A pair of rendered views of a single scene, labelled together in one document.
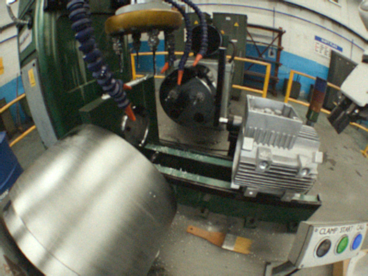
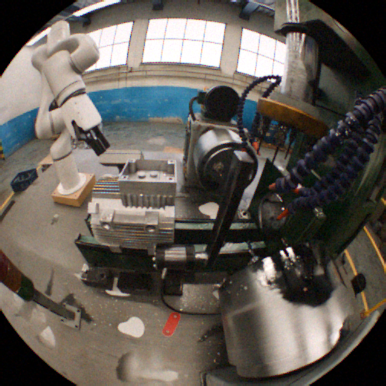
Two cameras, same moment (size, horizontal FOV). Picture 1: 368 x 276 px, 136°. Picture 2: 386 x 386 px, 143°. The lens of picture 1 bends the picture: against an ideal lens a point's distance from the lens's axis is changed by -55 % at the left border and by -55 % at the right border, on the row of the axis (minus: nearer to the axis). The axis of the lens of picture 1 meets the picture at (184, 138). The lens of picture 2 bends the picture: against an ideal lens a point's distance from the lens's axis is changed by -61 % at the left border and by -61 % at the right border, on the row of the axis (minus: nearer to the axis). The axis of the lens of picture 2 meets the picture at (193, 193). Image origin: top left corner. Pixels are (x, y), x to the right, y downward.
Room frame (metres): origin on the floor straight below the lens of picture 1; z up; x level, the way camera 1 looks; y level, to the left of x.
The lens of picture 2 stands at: (0.61, -0.25, 1.32)
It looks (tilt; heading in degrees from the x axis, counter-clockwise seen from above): 36 degrees down; 151
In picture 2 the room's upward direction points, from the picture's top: 9 degrees clockwise
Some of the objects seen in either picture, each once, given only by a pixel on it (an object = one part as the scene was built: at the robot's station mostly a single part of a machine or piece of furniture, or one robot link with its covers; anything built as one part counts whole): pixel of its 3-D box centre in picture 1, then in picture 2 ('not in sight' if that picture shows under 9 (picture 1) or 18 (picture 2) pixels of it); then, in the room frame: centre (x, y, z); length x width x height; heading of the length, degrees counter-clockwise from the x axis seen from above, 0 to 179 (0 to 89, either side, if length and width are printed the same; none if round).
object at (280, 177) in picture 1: (273, 155); (136, 211); (0.28, -0.23, 1.02); 0.20 x 0.19 x 0.19; 72
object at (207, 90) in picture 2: not in sight; (207, 118); (-0.23, 0.24, 1.16); 0.33 x 0.26 x 0.42; 161
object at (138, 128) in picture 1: (137, 128); (269, 214); (0.41, 0.14, 1.02); 0.15 x 0.02 x 0.15; 161
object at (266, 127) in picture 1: (269, 121); (149, 182); (0.29, -0.19, 1.11); 0.12 x 0.11 x 0.07; 72
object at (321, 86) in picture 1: (320, 85); not in sight; (0.49, -0.55, 1.19); 0.06 x 0.06 x 0.04
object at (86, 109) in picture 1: (123, 136); (279, 223); (0.43, 0.20, 0.97); 0.30 x 0.11 x 0.34; 161
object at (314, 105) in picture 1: (315, 104); (8, 273); (0.49, -0.55, 1.10); 0.06 x 0.06 x 0.04
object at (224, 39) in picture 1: (214, 59); not in sight; (0.97, -0.18, 1.16); 0.33 x 0.26 x 0.42; 161
